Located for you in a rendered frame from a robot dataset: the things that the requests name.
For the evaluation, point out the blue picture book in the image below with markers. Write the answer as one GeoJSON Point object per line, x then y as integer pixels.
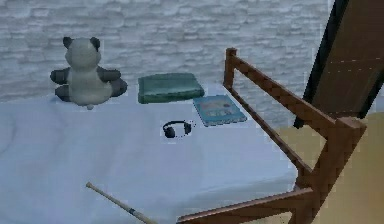
{"type": "Point", "coordinates": [218, 110]}

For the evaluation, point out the black headphones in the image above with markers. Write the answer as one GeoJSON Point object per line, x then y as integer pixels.
{"type": "Point", "coordinates": [170, 132]}

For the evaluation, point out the green folded cloth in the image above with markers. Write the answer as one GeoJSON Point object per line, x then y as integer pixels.
{"type": "Point", "coordinates": [168, 87]}

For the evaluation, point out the brown wooden bed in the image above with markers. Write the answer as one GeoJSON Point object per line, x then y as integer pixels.
{"type": "Point", "coordinates": [133, 160]}

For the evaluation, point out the black and white panda plush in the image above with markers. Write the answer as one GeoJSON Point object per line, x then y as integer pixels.
{"type": "Point", "coordinates": [87, 81]}

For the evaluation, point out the wooden baseball bat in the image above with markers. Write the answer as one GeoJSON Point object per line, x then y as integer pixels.
{"type": "Point", "coordinates": [116, 202]}

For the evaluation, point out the brown room door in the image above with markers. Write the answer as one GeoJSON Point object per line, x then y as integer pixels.
{"type": "Point", "coordinates": [350, 63]}

